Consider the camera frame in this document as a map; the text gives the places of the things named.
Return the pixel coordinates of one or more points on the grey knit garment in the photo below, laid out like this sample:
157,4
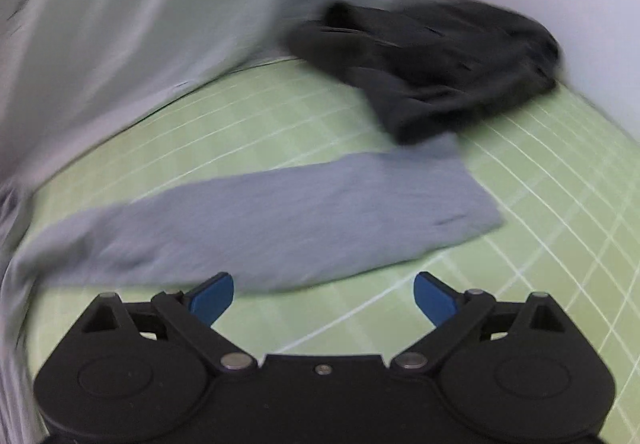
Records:
275,224

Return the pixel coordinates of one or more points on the black garment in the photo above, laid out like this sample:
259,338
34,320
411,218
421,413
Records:
440,64

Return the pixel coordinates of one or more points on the green grid mat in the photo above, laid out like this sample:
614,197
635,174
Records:
250,124

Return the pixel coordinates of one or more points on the grey carrot print sheet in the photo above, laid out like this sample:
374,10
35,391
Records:
125,24

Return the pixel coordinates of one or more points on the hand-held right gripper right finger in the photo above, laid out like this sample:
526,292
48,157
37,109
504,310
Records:
436,298

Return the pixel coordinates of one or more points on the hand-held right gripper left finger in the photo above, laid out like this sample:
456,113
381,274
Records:
215,295

